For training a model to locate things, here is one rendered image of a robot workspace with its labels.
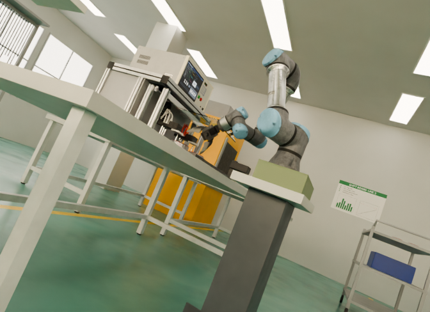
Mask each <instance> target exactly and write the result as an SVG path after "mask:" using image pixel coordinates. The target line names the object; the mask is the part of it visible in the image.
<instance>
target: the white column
mask: <svg viewBox="0 0 430 312"><path fill-rule="evenodd" d="M186 42H187V38H186V36H185V35H184V33H183V32H182V31H181V30H180V28H179V27H178V26H174V25H170V24H166V23H162V22H157V23H156V25H155V27H154V30H153V32H152V34H151V35H150V38H149V40H148V42H147V44H146V47H149V48H153V49H158V50H162V51H167V52H172V53H176V54H181V53H182V51H183V49H184V46H185V44H186ZM103 146H104V143H100V145H99V147H98V150H97V152H96V154H95V156H94V158H93V160H92V163H91V164H90V167H89V169H88V171H87V173H86V175H85V177H84V179H88V177H89V175H90V173H91V171H92V169H93V167H94V165H95V163H96V160H97V158H98V156H99V154H100V151H101V149H102V147H103ZM134 158H135V157H133V156H131V155H129V154H126V153H124V152H121V151H120V150H117V149H115V148H113V147H111V148H110V151H109V153H108V155H107V157H106V159H105V161H104V163H103V166H102V168H101V170H100V172H99V175H98V177H97V179H96V182H98V183H103V184H106V185H110V186H113V187H118V188H122V185H123V183H124V180H125V178H126V176H127V174H128V172H129V170H130V167H131V165H132V162H133V160H134ZM99 187H100V186H99ZM101 188H103V189H106V190H109V191H114V192H119V191H116V190H113V189H108V188H105V187H101Z"/></svg>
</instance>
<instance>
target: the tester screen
mask: <svg viewBox="0 0 430 312"><path fill-rule="evenodd" d="M184 79H186V81H187V82H188V83H189V84H188V86H186V85H185V84H184ZM180 81H182V83H183V84H184V85H185V86H186V87H187V88H188V92H187V91H186V89H185V88H184V87H183V86H182V85H181V84H180V82H179V85H180V86H181V87H182V88H183V89H184V91H185V92H186V93H187V94H188V95H189V96H190V97H191V98H192V96H191V95H190V94H189V90H190V88H191V87H193V89H194V90H195V91H196V92H197V94H198V91H197V90H196V88H195V87H194V86H193V81H195V82H196V83H197V85H198V86H199V87H200V86H201V85H202V82H203V79H202V78H201V77H200V76H199V74H198V73H197V71H196V70H195V69H194V68H193V66H192V65H191V63H190V62H188V64H187V66H186V69H185V70H184V73H183V75H182V78H181V80H180ZM194 101H195V100H194Z"/></svg>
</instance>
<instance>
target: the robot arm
mask: <svg viewBox="0 0 430 312"><path fill-rule="evenodd" d="M262 64H263V66H264V67H266V75H267V77H268V78H269V84H268V94H267V108H266V109H265V110H263V111H262V112H261V114H260V117H258V120H257V125H256V127H255V128H254V129H253V128H251V127H250V126H249V125H247V124H246V122H245V120H246V119H247V118H248V113H247V111H246V109H245V108H244V107H243V106H241V107H238V108H237V109H235V110H233V111H232V112H231V113H228V114H227V115H225V116H222V118H220V119H219V120H218V121H217V125H215V126H213V125H210V126H208V127H204V126H198V127H195V128H192V129H189V130H187V131H186V132H196V133H200V132H201V131H202V133H201V135H202V137H203V140H204V141H205V140H208V141H206V142H204V144H203V148H202V150H201V151H200V154H202V153H203V152H204V151H206V149H208V147H210V145H211V144H212V142H213V139H214V138H215V137H216V136H217V135H218V133H219V132H220V130H221V131H222V132H224V131H227V130H228V129H231V128H232V132H233V134H234V137H235V138H237V139H244V140H245V141H247V142H249V143H250V144H252V145H253V146H255V147H256V148H259V149H261V148H263V147H265V145H266V144H267V138H266V137H268V138H269V139H270V140H272V141H273V142H275V143H276V144H277V145H279V147H278V149H277V152H276V153H275V155H274V156H273V157H272V158H271V159H270V161H269V162H271V163H273V164H277V165H279V166H283V167H285V168H289V169H293V170H295V171H299V167H300V161H301V158H302V156H303V154H304V151H305V148H306V147H307V144H308V142H309V139H310V132H309V130H308V129H307V128H306V127H305V126H303V125H300V123H296V122H290V121H289V112H288V110H287V109H286V108H285V105H286V103H287V101H288V99H289V98H290V96H291V95H293V94H295V92H296V90H297V88H298V86H299V82H300V77H301V72H300V69H299V66H298V65H297V64H296V63H295V62H294V61H293V60H292V59H291V58H290V57H288V55H286V53H284V51H283V50H281V49H280V48H275V49H273V50H271V51H270V52H268V53H267V55H266V56H265V57H264V59H263V61H262Z"/></svg>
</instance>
